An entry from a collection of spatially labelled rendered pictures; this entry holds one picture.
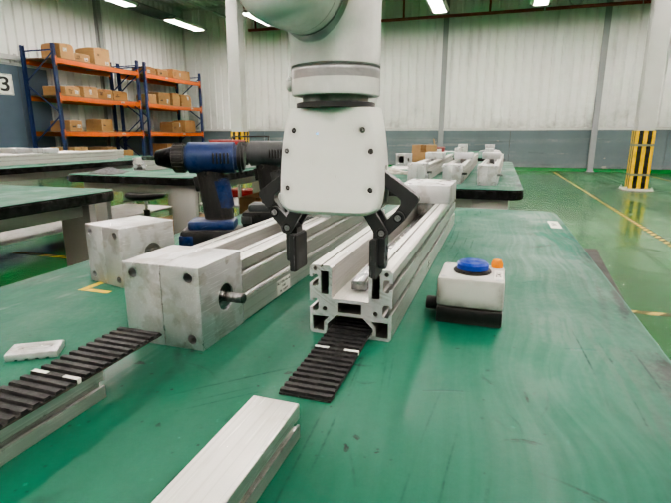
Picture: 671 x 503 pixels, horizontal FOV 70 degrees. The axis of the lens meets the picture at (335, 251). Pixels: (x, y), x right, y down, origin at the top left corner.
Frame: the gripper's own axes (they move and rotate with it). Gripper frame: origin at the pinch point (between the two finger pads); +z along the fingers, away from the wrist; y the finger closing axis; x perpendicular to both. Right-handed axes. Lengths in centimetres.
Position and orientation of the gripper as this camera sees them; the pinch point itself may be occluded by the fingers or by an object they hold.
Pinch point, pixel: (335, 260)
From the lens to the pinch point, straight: 49.5
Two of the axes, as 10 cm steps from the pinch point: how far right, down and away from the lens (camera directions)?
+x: 3.2, -2.2, 9.2
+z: 0.0, 9.7, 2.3
